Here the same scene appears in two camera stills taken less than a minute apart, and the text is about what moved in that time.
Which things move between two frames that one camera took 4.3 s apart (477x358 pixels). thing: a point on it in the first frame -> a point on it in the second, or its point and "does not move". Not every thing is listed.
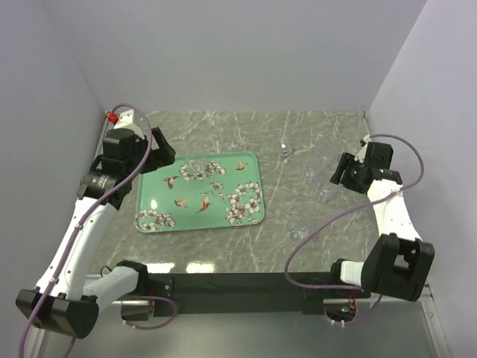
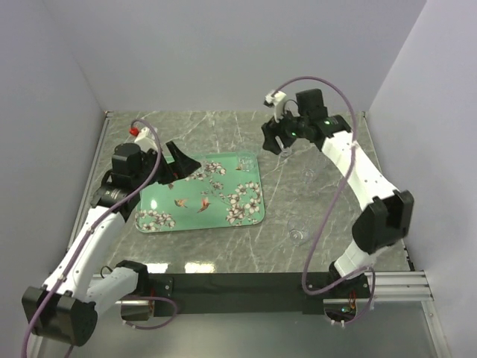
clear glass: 195,167 does not move
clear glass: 325,161 -> 247,159
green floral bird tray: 201,191 does not move
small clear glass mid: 308,175 does not move
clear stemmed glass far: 285,153 does not move
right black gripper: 346,162 -> 271,130
